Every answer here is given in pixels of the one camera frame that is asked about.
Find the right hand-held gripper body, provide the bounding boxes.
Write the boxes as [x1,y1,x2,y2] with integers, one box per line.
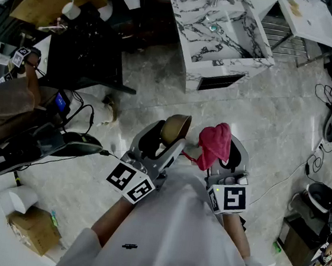
[204,166,253,219]

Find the wooden side cabinet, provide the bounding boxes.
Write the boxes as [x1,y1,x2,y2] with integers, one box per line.
[275,212,325,266]

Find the marble sink basin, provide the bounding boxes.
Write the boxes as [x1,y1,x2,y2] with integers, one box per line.
[159,0,282,104]

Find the black power cable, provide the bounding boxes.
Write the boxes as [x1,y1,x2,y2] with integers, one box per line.
[59,89,127,158]

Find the cardboard box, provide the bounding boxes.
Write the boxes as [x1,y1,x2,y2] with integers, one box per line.
[2,203,65,258]

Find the black bucket with white rim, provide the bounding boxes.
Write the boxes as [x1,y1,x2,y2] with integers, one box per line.
[304,180,332,215]

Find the white cup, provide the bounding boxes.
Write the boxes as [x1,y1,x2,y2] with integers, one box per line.
[60,0,83,21]

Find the metal rack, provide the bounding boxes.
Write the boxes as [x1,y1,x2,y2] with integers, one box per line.
[256,0,317,69]

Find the yellow sponge cloth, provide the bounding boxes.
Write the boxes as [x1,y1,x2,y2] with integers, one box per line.
[285,0,304,18]

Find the white cylinder container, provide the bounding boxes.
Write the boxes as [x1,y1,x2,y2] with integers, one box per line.
[0,183,41,220]

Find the black marble vanity cabinet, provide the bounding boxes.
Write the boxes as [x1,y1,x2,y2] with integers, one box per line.
[38,0,147,97]

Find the white rectangular washbasin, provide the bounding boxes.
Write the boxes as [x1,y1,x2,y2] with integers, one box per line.
[273,0,332,52]

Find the white paper roll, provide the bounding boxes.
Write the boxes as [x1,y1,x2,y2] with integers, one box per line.
[96,0,115,23]

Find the person's white shirt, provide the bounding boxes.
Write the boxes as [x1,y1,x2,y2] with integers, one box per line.
[54,143,291,266]

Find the small white washbasin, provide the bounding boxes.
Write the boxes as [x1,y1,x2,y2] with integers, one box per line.
[38,34,53,69]

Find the brown bowl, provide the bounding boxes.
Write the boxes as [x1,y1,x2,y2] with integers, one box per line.
[158,112,193,150]

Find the pink cloth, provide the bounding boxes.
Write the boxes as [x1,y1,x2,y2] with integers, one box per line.
[179,118,234,175]

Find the person's left forearm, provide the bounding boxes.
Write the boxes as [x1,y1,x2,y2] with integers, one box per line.
[89,194,135,250]

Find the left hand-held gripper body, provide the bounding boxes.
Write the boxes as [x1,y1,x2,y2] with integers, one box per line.
[103,151,170,209]

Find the person's right forearm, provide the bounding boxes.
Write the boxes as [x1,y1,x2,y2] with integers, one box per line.
[217,211,256,259]

